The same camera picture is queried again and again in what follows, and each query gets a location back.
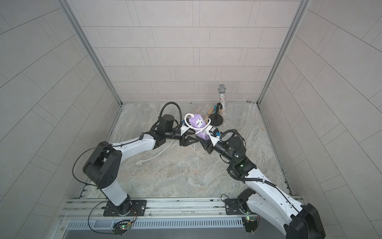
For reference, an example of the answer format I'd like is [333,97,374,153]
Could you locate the left circuit board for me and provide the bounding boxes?
[112,220,132,236]

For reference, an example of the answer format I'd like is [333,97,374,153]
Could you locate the wooden block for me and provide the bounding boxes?
[204,108,214,120]

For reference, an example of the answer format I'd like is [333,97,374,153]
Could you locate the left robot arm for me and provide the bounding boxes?
[76,102,198,216]

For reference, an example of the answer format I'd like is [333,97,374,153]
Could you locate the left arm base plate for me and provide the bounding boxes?
[102,200,147,217]

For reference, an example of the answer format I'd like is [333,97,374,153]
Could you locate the purple power strip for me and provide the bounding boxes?
[189,114,210,140]

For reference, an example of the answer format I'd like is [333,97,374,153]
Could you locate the right circuit board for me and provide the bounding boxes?
[242,215,260,234]

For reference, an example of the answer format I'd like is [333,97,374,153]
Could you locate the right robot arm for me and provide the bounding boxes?
[199,126,326,239]

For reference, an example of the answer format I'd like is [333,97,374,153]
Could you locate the glitter microphone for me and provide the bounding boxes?
[218,84,227,115]

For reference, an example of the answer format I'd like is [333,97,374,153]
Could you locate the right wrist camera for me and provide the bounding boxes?
[209,126,221,137]

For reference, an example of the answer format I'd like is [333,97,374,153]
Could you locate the white power cord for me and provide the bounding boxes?
[135,113,212,167]

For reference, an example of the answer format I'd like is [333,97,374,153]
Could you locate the aluminium mounting rail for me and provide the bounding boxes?
[58,194,281,226]

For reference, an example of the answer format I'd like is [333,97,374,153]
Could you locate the circuit board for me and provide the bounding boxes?
[242,215,260,234]
[112,220,132,236]

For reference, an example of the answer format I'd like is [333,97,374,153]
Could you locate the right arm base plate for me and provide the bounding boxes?
[223,198,255,215]

